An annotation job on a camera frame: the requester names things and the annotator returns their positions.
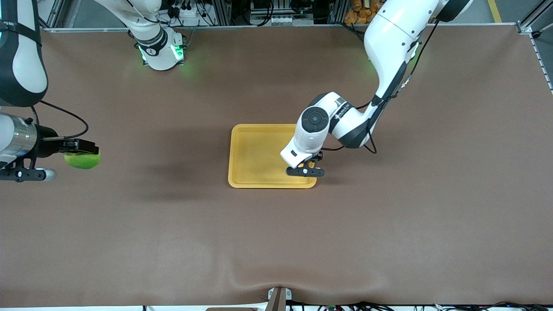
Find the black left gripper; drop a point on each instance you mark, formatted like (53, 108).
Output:
(319, 157)

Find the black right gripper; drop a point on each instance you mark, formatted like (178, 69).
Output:
(46, 141)

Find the yellow potato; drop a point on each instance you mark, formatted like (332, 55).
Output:
(305, 164)

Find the green apple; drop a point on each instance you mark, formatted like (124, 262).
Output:
(82, 162)

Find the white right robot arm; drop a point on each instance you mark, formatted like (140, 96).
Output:
(26, 65)

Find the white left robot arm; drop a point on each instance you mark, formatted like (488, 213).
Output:
(389, 39)

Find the yellow plastic tray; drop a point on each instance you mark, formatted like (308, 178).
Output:
(259, 155)

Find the brown table cloth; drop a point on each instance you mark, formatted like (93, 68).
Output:
(276, 237)

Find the orange packaged snacks pile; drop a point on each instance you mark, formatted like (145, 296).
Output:
(356, 15)

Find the white power strip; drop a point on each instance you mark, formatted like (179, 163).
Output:
(188, 13)

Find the white perforated edge strip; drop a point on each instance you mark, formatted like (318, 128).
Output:
(542, 65)

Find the aluminium corner profile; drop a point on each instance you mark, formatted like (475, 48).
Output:
(529, 21)

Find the aluminium frame profile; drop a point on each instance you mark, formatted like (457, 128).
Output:
(54, 15)

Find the silver table edge rail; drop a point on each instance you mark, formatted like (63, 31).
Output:
(259, 26)

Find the aluminium frame post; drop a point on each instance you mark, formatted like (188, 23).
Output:
(339, 11)
(224, 12)

